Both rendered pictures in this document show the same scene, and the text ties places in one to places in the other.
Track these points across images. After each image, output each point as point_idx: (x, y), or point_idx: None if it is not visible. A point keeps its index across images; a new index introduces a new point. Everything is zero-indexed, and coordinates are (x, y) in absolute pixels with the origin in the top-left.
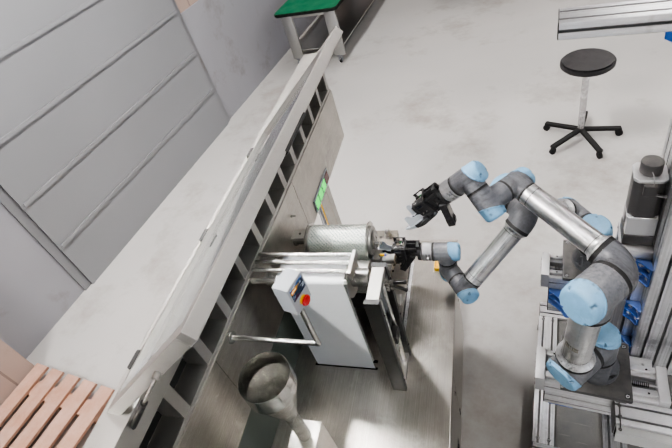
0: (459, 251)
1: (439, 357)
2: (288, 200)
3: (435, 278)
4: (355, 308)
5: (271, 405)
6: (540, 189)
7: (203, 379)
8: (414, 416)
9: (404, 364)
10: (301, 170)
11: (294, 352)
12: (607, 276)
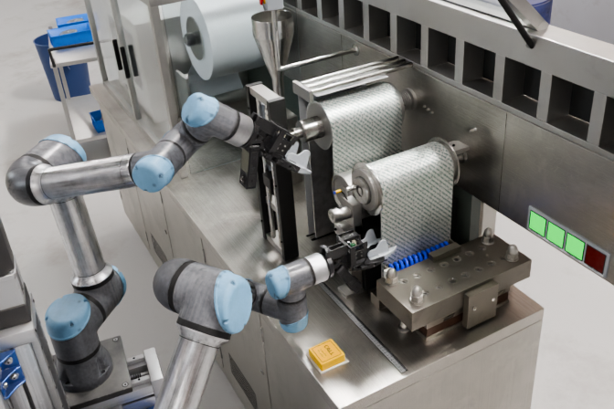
0: (266, 276)
1: (250, 270)
2: (484, 112)
3: (322, 337)
4: None
5: (255, 20)
6: (119, 160)
7: (333, 26)
8: (242, 228)
9: (279, 243)
10: (539, 141)
11: None
12: (35, 148)
